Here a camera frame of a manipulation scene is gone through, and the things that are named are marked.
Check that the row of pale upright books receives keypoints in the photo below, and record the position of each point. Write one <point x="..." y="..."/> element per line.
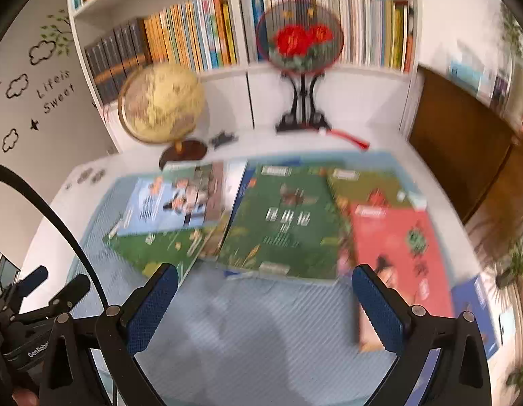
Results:
<point x="371" y="29"/>

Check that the light blue card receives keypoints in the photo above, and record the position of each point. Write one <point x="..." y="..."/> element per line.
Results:
<point x="466" y="72"/>

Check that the potted green plant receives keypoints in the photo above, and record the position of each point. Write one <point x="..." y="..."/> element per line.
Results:
<point x="515" y="29"/>

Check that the purple box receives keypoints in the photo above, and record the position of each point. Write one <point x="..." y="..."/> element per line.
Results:
<point x="500" y="91"/>

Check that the grey flower-shaped coaster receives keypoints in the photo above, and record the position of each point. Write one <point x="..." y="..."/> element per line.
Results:
<point x="84" y="176"/>
<point x="99" y="176"/>

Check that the row of black books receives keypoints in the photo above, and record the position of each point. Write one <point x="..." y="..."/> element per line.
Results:
<point x="117" y="59"/>

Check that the green floor plant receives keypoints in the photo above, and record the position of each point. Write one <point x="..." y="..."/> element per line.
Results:
<point x="519" y="262"/>

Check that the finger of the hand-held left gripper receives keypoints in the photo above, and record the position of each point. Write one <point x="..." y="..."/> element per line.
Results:
<point x="71" y="292"/>
<point x="33" y="278"/>

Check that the pale blue illustrated book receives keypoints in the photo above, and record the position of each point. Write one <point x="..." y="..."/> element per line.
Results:
<point x="160" y="207"/>

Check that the person's left hand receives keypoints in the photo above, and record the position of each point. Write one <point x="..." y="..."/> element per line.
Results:
<point x="25" y="398"/>

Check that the blue textured mat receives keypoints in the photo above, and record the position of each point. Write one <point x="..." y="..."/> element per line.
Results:
<point x="261" y="325"/>

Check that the green book with brown insect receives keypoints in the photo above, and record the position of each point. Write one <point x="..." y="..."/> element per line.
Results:
<point x="286" y="228"/>

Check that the red tassel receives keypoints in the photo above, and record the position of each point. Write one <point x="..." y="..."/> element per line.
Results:
<point x="350" y="138"/>

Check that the brown wooden cabinet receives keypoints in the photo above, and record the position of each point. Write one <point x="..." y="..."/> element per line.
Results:
<point x="455" y="135"/>

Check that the white rabbit illustrated book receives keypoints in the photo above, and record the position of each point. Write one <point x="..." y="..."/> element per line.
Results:
<point x="234" y="177"/>

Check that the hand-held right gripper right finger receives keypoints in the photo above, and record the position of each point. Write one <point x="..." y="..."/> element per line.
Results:
<point x="377" y="308"/>

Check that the green book with red insect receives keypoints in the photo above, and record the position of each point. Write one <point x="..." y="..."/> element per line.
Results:
<point x="371" y="186"/>

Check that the white bookshelf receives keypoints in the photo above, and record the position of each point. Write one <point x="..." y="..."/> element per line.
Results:
<point x="231" y="101"/>

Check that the round embroidered fan on stand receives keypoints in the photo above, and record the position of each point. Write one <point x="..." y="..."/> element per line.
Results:
<point x="303" y="42"/>

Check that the small black figurine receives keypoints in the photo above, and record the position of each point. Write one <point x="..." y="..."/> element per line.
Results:
<point x="223" y="139"/>

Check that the green book with yellow insect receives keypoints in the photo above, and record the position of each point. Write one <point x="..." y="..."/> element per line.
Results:
<point x="160" y="249"/>

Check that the yellow globe on wooden stand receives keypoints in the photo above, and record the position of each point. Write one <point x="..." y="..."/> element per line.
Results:
<point x="164" y="101"/>

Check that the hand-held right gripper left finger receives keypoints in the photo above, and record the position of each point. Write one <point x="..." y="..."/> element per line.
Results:
<point x="153" y="308"/>

